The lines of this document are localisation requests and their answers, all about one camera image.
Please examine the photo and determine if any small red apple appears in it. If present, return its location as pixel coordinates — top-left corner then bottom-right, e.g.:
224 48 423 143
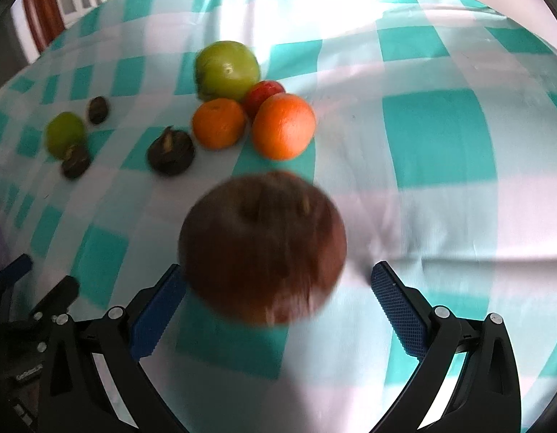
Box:
241 80 287 120

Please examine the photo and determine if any brown wooden furniture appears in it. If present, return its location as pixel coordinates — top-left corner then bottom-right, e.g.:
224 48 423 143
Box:
23 0 67 52

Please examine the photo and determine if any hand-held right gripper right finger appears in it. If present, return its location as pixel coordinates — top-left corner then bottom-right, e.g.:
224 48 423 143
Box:
369 261 523 433

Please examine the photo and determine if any dark red apple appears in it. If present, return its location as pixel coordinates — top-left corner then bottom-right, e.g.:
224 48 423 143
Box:
178 170 348 325

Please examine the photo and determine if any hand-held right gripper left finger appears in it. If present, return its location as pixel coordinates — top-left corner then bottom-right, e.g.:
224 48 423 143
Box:
39 263 189 433

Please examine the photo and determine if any large green apple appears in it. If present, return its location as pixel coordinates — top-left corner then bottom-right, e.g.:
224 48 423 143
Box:
195 40 261 102

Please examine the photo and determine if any teal white checkered tablecloth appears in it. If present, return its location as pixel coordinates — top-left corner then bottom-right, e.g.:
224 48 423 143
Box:
0 0 557 433

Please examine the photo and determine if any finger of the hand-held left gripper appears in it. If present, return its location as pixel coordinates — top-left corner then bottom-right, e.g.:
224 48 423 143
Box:
30 275 81 325
0 254 34 325

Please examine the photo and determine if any small green fruit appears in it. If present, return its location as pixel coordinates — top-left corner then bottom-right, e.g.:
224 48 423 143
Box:
45 112 87 161

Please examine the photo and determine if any large dark water chestnut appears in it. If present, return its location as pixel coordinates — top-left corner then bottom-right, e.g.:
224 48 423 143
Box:
147 126 196 176

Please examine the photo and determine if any small dark water chestnut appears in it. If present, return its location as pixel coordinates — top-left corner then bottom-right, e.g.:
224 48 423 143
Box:
88 96 111 124
61 144 92 180

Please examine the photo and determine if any small orange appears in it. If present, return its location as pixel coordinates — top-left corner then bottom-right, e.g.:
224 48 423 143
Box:
192 98 247 150

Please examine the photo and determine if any large orange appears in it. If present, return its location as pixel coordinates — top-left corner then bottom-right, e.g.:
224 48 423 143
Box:
252 93 316 161

